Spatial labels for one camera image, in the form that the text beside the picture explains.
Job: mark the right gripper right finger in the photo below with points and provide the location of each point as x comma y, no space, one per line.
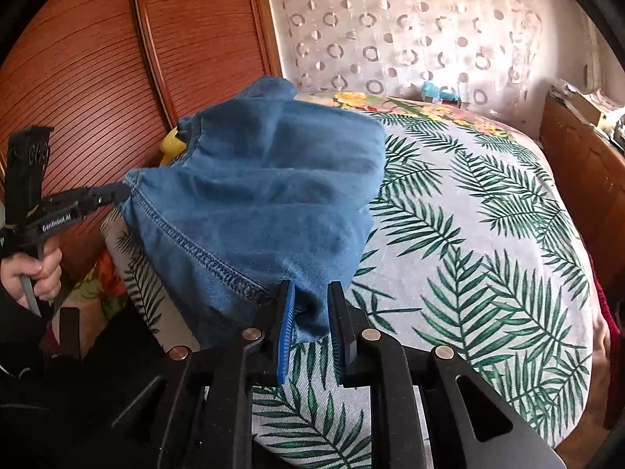
428,407

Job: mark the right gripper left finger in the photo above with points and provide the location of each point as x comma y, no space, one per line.
197,411

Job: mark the light blue denim jeans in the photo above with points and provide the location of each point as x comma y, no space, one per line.
270,189

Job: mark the person's left hand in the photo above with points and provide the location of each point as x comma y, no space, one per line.
45,273

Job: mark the yellow Pikachu plush toy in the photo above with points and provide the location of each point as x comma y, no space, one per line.
172,147

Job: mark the wooden louvered wardrobe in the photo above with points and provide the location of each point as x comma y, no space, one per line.
110,78

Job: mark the wooden side cabinet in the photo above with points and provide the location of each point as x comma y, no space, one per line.
589,174

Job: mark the blue item on box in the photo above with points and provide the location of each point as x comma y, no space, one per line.
431,93

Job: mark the cardboard box on cabinet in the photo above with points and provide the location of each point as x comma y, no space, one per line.
593,106

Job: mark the circle pattern sheer curtain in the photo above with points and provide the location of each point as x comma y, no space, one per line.
481,51

